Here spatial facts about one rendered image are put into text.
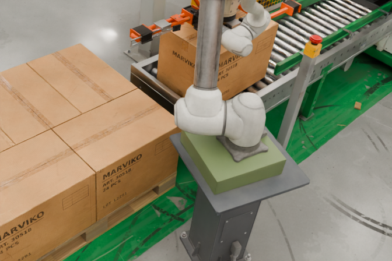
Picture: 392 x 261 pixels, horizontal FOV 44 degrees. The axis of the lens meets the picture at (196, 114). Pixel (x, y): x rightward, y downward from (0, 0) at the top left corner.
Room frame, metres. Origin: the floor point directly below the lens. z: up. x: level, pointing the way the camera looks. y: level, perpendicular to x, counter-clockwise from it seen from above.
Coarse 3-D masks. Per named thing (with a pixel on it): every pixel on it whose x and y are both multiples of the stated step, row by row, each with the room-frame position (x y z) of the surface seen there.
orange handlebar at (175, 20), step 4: (240, 8) 2.47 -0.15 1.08; (284, 8) 2.54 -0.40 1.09; (276, 12) 2.47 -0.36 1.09; (280, 12) 2.49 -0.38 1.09; (284, 12) 2.52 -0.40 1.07; (172, 16) 2.24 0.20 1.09; (176, 16) 2.25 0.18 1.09; (180, 16) 2.25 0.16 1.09; (184, 16) 2.29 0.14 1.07; (188, 16) 2.27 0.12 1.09; (272, 16) 2.43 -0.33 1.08; (168, 20) 2.20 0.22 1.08; (172, 20) 2.22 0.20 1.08; (176, 20) 2.20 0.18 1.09; (180, 20) 2.21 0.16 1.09; (184, 20) 2.24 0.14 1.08; (188, 20) 2.26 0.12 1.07; (172, 24) 2.17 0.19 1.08; (176, 24) 2.19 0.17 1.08; (152, 28) 2.12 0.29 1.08; (156, 32) 2.08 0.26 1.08; (132, 36) 2.00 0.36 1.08; (136, 36) 2.00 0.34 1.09
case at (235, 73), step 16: (240, 16) 2.62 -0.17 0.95; (176, 32) 2.33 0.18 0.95; (192, 32) 2.35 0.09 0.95; (272, 32) 2.57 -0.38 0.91; (160, 48) 2.36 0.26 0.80; (176, 48) 2.29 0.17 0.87; (192, 48) 2.22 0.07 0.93; (224, 48) 2.24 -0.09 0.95; (256, 48) 2.46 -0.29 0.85; (160, 64) 2.36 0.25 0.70; (176, 64) 2.28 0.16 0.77; (192, 64) 2.21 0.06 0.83; (224, 64) 2.22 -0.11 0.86; (240, 64) 2.35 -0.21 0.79; (256, 64) 2.49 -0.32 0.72; (160, 80) 2.35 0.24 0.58; (176, 80) 2.28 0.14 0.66; (192, 80) 2.20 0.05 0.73; (224, 80) 2.24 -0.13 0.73; (240, 80) 2.38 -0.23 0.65; (256, 80) 2.53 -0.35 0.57; (224, 96) 2.27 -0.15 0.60
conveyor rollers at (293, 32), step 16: (320, 0) 3.93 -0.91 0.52; (336, 0) 3.94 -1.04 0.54; (288, 16) 3.50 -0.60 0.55; (304, 16) 3.60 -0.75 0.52; (320, 16) 3.61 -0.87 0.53; (336, 16) 3.63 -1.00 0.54; (352, 16) 3.73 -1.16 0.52; (384, 16) 3.76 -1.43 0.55; (288, 32) 3.26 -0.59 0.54; (304, 32) 3.29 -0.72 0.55; (320, 32) 3.32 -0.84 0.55; (272, 48) 3.01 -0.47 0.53; (288, 48) 3.04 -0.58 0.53; (272, 64) 2.79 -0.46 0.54; (272, 80) 2.58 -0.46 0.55
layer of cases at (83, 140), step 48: (0, 96) 2.02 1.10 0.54; (48, 96) 2.09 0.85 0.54; (96, 96) 2.15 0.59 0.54; (144, 96) 2.22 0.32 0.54; (0, 144) 1.66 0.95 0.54; (48, 144) 1.71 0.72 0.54; (96, 144) 1.77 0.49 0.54; (144, 144) 1.82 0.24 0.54; (0, 192) 1.37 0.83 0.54; (48, 192) 1.41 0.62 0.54; (96, 192) 1.58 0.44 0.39; (0, 240) 1.18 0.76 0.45; (48, 240) 1.36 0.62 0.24
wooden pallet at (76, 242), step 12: (168, 180) 1.99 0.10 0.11; (144, 192) 1.84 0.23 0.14; (156, 192) 1.94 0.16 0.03; (132, 204) 1.83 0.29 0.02; (144, 204) 1.84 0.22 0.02; (108, 216) 1.64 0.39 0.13; (120, 216) 1.73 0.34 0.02; (96, 228) 1.58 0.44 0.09; (108, 228) 1.64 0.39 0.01; (72, 240) 1.52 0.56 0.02; (84, 240) 1.53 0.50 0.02; (48, 252) 1.35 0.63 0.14; (60, 252) 1.44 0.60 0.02; (72, 252) 1.45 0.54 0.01
